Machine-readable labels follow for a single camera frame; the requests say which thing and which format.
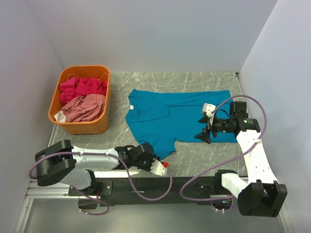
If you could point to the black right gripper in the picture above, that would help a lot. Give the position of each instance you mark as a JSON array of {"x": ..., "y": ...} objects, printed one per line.
[{"x": 203, "y": 136}]

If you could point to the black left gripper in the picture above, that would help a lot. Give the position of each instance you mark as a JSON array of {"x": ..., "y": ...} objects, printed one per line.
[{"x": 148, "y": 168}]

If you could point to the blue t shirt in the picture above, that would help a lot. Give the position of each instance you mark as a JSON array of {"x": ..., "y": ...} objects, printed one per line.
[{"x": 161, "y": 119}]

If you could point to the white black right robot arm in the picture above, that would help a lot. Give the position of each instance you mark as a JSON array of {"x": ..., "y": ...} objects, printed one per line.
[{"x": 262, "y": 195}]

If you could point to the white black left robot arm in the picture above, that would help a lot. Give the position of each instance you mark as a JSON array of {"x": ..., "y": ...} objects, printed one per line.
[{"x": 67, "y": 164}]

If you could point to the black base crossbeam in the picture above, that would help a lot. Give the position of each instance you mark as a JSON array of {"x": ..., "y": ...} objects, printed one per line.
[{"x": 118, "y": 191}]

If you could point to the dusty pink t shirt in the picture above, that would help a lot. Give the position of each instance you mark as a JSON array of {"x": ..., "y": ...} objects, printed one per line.
[{"x": 83, "y": 109}]

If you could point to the white cloth in basket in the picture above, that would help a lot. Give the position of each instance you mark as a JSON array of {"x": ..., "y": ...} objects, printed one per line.
[{"x": 60, "y": 117}]

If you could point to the orange plastic laundry basket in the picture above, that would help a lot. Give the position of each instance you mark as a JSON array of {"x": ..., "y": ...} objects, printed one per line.
[{"x": 97, "y": 126}]

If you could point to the magenta t shirt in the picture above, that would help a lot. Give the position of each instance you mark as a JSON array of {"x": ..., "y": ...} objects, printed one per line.
[{"x": 76, "y": 87}]

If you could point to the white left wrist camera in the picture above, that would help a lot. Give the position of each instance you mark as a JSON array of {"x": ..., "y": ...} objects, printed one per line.
[{"x": 158, "y": 168}]

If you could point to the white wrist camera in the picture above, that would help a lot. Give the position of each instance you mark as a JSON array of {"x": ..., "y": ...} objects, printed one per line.
[
  {"x": 207, "y": 110},
  {"x": 158, "y": 168}
]

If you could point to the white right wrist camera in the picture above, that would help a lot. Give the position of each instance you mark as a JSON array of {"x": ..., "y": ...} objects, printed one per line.
[{"x": 207, "y": 110}]

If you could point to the aluminium frame rail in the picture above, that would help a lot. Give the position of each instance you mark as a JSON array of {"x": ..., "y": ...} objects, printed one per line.
[{"x": 51, "y": 210}]

